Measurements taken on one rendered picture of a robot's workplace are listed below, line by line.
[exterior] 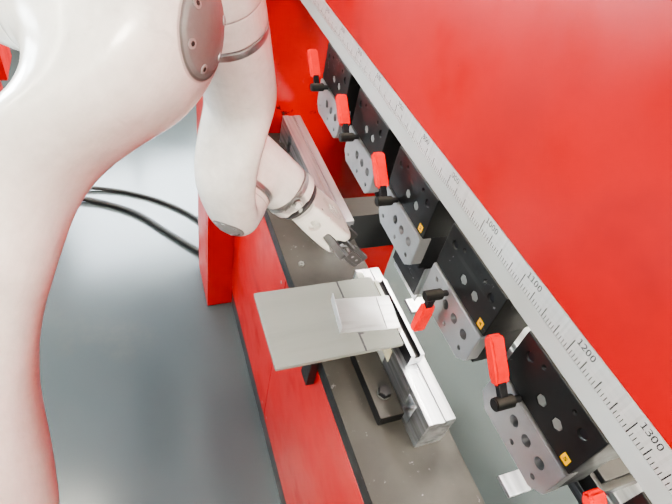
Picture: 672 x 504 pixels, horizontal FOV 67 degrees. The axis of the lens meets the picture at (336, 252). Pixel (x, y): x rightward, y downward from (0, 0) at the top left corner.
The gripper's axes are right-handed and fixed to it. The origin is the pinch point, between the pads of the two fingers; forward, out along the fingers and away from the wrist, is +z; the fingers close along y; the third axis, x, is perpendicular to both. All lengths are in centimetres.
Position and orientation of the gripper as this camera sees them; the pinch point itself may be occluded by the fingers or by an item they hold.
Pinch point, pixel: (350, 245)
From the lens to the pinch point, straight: 91.4
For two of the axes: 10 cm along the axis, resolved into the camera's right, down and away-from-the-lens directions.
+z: 5.8, 4.9, 6.5
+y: -2.5, -6.5, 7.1
